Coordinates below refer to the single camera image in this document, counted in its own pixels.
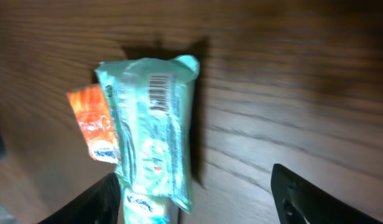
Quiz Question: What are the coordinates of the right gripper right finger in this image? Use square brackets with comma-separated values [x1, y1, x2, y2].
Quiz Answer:
[270, 164, 381, 224]

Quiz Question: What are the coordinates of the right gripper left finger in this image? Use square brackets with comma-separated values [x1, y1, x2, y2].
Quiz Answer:
[39, 173, 121, 224]

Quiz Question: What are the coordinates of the teal snack packet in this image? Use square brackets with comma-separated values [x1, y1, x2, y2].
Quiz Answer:
[95, 55, 200, 213]

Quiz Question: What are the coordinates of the light blue tissue pack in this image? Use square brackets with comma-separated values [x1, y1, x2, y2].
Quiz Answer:
[121, 187, 179, 224]

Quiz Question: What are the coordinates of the small orange carton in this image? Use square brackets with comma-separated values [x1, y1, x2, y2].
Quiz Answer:
[67, 85, 119, 164]

